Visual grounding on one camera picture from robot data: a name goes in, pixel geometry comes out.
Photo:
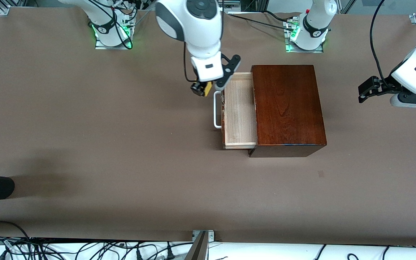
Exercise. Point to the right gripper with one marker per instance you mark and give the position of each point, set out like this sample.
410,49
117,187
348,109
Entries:
196,87

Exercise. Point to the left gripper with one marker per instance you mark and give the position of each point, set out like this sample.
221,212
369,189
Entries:
384,87

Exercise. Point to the yellow cube block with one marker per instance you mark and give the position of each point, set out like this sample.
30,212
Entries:
208,89

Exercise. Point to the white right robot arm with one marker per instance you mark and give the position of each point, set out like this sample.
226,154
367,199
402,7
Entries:
193,25

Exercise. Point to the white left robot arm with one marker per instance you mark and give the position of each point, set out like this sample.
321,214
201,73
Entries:
316,25

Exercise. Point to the dark brown wooden cabinet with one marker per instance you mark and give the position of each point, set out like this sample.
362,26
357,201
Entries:
287,108

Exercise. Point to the aluminium camera post with bracket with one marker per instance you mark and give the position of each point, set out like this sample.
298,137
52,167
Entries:
199,247

